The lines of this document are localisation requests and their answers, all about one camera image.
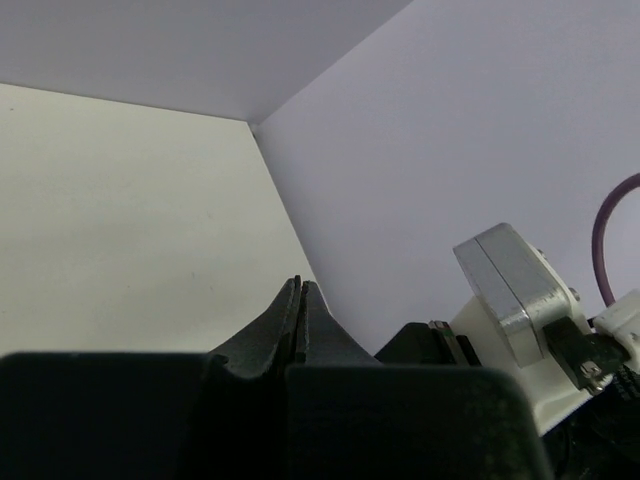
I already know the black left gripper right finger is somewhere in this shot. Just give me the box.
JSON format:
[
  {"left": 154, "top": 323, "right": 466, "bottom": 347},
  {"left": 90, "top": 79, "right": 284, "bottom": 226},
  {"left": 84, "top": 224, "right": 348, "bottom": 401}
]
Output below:
[{"left": 285, "top": 281, "right": 553, "bottom": 479}]

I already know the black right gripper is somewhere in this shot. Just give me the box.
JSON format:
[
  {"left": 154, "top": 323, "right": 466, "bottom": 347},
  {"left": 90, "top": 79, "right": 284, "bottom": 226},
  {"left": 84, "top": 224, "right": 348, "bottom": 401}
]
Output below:
[{"left": 375, "top": 322, "right": 639, "bottom": 479}]

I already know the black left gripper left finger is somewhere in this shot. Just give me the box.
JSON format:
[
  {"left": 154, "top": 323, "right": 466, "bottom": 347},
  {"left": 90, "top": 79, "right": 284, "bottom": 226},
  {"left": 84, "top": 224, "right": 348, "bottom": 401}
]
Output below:
[{"left": 1, "top": 277, "right": 303, "bottom": 479}]

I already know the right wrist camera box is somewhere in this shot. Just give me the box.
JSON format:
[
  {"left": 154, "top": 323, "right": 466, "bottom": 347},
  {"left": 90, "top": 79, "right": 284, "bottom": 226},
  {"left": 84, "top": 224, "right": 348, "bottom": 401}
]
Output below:
[{"left": 453, "top": 223, "right": 639, "bottom": 434}]

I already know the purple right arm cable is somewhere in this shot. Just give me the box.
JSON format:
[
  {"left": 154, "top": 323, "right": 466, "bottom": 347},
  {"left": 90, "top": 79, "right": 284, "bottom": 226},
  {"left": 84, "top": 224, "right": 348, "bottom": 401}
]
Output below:
[{"left": 591, "top": 172, "right": 640, "bottom": 306}]

